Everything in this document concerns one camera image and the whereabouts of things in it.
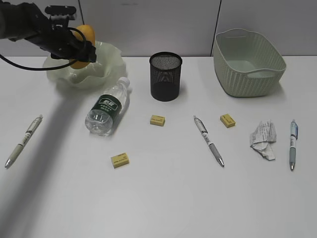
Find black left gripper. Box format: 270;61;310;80
26;28;97;62

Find yellow mango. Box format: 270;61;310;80
70;25;95;69

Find clear water bottle green label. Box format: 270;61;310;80
85;77;130;136

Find beige grip pen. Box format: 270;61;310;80
4;115;43;169

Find white waste paper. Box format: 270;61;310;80
249;120;277;161

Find blue grey pen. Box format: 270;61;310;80
289;119;298;171

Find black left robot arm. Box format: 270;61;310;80
0;1;97;63

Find pale green wavy plate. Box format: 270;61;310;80
46;41;127;89

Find black mesh pen holder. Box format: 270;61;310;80
149;52;183;102

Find yellow eraser centre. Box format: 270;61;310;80
150;115;165;126

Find yellow eraser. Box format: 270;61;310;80
150;115;165;126
111;153;130;169
220;114;236;128

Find yellow eraser front left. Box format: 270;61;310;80
111;153;130;169

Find grey grip pen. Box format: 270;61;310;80
193;115;225;168

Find yellow eraser right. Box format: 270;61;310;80
220;114;236;128

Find pale green plastic basket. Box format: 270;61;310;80
213;28;286;98

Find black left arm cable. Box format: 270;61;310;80
0;26;87;71

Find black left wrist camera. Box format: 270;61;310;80
45;5;77;27

